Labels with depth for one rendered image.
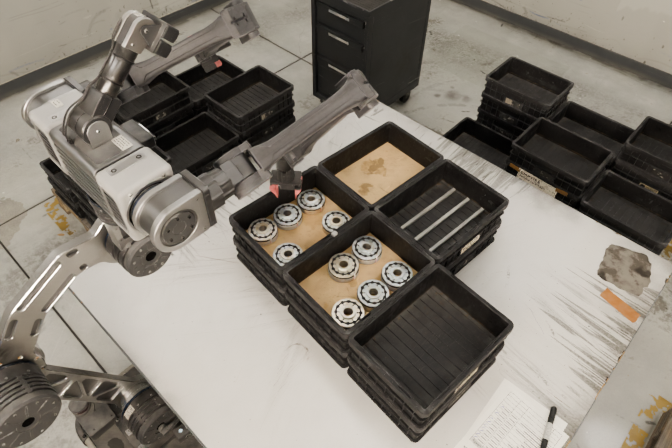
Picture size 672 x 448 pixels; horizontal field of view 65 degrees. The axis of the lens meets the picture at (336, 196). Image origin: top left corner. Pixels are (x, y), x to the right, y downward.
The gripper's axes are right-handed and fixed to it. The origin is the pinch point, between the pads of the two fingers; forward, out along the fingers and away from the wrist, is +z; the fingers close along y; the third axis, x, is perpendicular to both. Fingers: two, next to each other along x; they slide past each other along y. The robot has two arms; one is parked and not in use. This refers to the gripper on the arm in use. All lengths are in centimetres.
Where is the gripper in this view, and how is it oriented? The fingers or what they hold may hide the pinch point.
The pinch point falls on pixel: (286, 195)
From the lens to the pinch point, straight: 186.7
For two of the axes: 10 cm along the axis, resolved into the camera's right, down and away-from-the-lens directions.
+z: -0.3, 6.7, 7.4
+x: -0.4, 7.4, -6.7
